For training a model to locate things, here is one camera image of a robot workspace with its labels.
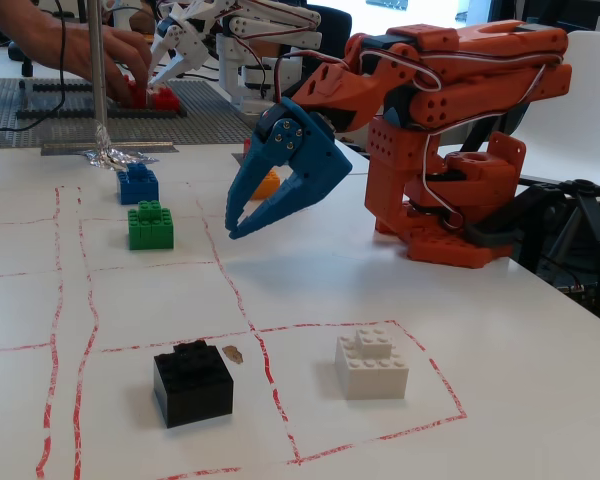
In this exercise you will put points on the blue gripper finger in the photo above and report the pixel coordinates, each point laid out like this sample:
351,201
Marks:
295,200
282,142

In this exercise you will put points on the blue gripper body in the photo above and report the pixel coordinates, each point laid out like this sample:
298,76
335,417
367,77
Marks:
314,156

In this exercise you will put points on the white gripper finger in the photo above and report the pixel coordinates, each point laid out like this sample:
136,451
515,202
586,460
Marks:
180,65
166,45

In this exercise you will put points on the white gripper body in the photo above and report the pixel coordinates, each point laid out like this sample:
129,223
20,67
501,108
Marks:
176,54

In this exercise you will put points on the small red lego block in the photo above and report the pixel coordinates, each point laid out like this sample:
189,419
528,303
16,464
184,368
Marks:
139,97
165,100

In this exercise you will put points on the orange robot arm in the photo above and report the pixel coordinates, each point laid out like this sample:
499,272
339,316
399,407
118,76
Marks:
480,85

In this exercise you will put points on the person's bare forearm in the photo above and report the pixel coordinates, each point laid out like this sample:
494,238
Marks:
30,30

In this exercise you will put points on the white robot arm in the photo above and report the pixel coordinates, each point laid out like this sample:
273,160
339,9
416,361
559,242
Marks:
250,55

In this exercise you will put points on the orange lego block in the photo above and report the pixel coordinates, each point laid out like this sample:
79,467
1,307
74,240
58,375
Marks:
267,186

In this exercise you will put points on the grey tape marker patch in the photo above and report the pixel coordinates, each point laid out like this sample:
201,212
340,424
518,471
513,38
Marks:
238,157

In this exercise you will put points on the blue lego block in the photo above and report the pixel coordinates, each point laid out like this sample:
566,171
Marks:
137,187

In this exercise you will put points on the green lego block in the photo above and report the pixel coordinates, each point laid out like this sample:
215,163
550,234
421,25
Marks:
150,230

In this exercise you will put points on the white lego block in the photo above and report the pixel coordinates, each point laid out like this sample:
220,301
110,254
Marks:
372,372

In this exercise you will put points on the black lego block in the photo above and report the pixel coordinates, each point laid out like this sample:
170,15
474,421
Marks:
192,390

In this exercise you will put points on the person's bare hand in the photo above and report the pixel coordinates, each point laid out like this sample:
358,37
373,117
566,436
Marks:
127,60

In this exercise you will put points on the grey lego baseplate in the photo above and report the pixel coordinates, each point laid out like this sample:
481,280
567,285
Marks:
205,125

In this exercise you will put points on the silver metal pole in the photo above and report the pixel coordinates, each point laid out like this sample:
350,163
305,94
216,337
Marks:
96,100

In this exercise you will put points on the crumpled aluminium foil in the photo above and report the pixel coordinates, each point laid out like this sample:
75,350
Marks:
115,157

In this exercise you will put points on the dark grey lego brick row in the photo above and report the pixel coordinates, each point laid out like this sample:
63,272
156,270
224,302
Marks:
55,113

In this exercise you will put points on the black office chair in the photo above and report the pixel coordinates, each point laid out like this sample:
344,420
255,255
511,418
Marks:
335,22

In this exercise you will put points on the long dark tape strip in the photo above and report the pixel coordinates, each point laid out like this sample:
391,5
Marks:
70,148

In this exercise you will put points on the brown paper scrap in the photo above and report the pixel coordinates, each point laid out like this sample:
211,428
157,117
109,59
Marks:
234,354

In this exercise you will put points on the black table clamp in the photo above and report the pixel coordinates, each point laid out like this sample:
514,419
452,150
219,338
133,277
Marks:
520,210

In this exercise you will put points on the white plastic chair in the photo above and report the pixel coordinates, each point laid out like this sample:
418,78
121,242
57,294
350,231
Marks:
595,100

